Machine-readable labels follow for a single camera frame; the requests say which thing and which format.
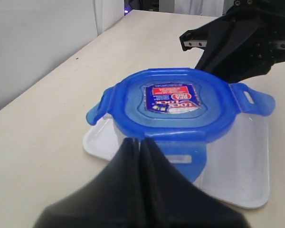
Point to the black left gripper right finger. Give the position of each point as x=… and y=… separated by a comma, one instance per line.
x=171, y=201

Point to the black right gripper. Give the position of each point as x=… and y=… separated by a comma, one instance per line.
x=244, y=42

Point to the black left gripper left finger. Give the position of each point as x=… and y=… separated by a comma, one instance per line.
x=113, y=199

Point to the clear plastic tea bottle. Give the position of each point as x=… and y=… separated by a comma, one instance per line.
x=187, y=158

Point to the blue bottle lid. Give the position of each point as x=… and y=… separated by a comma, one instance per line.
x=182, y=109

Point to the white plastic tray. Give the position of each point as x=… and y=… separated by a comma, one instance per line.
x=237, y=166

